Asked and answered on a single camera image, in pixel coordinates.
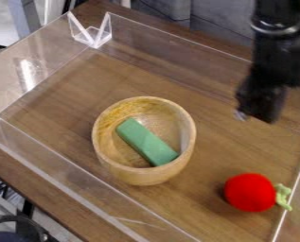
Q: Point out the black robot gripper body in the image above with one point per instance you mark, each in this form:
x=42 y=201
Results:
x=275 y=68

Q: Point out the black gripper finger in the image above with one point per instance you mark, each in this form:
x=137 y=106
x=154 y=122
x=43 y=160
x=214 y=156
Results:
x=268 y=102
x=247 y=98

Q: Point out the red plush fruit green stem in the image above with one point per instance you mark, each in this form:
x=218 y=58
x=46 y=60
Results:
x=252 y=193

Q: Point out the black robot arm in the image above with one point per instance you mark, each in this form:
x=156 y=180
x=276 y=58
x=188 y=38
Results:
x=275 y=14

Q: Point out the round wooden bowl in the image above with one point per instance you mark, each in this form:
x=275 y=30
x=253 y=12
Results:
x=166 y=119

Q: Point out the green rectangular block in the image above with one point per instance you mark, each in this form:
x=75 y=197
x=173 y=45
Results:
x=145 y=142

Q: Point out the clear acrylic tray enclosure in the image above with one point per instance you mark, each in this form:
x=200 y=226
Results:
x=61 y=77

